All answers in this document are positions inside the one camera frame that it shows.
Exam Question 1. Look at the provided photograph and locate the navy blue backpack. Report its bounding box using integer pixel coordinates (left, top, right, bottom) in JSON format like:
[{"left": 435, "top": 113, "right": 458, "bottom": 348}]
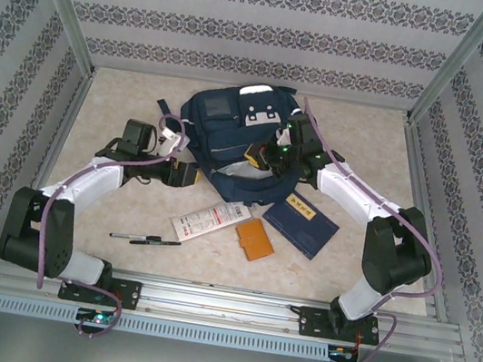
[{"left": 142, "top": 65, "right": 356, "bottom": 220}]

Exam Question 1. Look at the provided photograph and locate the white red stationery package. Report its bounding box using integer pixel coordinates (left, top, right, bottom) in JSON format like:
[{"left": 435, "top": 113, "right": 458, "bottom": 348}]
[{"left": 167, "top": 191, "right": 251, "bottom": 251}]

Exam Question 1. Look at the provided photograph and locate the black marker pen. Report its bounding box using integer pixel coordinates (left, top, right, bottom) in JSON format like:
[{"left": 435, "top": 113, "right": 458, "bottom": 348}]
[{"left": 129, "top": 232, "right": 183, "bottom": 252}]

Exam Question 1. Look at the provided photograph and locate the orange wallet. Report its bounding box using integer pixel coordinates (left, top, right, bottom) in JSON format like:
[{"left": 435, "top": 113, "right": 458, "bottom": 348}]
[{"left": 231, "top": 215, "right": 281, "bottom": 266}]

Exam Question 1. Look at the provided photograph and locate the blue notebook yellow label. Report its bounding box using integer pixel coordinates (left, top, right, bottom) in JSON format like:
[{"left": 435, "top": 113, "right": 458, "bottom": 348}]
[{"left": 256, "top": 186, "right": 344, "bottom": 264}]

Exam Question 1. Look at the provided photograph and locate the circuit board green light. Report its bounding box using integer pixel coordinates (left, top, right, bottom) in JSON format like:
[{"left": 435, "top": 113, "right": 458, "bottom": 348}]
[{"left": 76, "top": 307, "right": 115, "bottom": 326}]

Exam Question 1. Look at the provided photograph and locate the small circuit board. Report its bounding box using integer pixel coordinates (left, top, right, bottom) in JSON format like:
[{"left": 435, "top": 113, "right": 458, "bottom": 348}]
[{"left": 330, "top": 346, "right": 358, "bottom": 362}]

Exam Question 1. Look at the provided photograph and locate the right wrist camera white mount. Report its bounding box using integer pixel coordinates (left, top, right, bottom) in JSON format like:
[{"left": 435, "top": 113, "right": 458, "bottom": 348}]
[{"left": 274, "top": 129, "right": 294, "bottom": 149}]

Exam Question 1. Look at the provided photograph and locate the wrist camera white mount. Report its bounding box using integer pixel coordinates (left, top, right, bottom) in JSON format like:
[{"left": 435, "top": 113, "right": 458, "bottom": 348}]
[
  {"left": 274, "top": 129, "right": 294, "bottom": 149},
  {"left": 156, "top": 128, "right": 190, "bottom": 158}
]

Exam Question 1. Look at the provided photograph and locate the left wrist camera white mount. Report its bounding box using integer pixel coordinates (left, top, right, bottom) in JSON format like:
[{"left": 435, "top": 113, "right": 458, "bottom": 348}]
[{"left": 156, "top": 128, "right": 190, "bottom": 158}]

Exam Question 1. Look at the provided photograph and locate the aluminium side rail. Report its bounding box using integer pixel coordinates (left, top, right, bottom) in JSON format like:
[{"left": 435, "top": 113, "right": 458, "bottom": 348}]
[
  {"left": 372, "top": 114, "right": 479, "bottom": 323},
  {"left": 0, "top": 55, "right": 98, "bottom": 267}
]

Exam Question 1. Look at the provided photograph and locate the aluminium mounting rail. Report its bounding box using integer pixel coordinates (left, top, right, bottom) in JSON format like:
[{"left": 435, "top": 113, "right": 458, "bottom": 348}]
[{"left": 0, "top": 249, "right": 468, "bottom": 362}]

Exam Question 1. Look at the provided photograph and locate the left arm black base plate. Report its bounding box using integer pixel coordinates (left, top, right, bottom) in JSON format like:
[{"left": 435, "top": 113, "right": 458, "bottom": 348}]
[{"left": 56, "top": 269, "right": 143, "bottom": 312}]

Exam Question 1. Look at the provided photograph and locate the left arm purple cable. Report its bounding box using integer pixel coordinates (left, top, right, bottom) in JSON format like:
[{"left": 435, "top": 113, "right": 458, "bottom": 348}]
[{"left": 27, "top": 97, "right": 192, "bottom": 348}]

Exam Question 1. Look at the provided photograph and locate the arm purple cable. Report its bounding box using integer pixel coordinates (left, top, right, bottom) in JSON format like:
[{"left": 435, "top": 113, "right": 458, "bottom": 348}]
[
  {"left": 261, "top": 96, "right": 468, "bottom": 362},
  {"left": 27, "top": 97, "right": 192, "bottom": 348}
]

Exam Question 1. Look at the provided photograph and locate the slotted grey cable duct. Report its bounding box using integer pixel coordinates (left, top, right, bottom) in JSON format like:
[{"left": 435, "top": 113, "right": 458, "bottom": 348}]
[{"left": 0, "top": 292, "right": 331, "bottom": 362}]

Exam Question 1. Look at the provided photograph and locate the aluminium frame post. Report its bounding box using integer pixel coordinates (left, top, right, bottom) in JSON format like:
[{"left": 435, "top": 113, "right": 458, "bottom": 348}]
[
  {"left": 407, "top": 0, "right": 483, "bottom": 135},
  {"left": 5, "top": 0, "right": 108, "bottom": 76}
]

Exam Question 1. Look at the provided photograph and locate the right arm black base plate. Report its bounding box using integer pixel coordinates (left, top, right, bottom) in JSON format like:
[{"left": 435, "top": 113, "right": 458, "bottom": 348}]
[{"left": 295, "top": 304, "right": 384, "bottom": 349}]

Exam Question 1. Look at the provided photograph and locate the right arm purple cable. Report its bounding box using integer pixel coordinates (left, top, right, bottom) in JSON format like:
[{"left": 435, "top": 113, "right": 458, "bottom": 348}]
[{"left": 261, "top": 96, "right": 468, "bottom": 362}]

